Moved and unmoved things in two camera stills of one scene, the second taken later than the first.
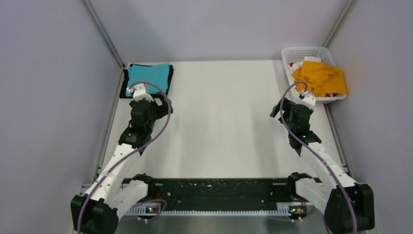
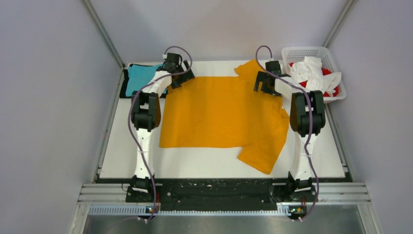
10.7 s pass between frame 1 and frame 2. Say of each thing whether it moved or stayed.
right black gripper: moved
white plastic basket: stayed
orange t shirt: moved
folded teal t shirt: stayed
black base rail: stayed
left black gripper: moved
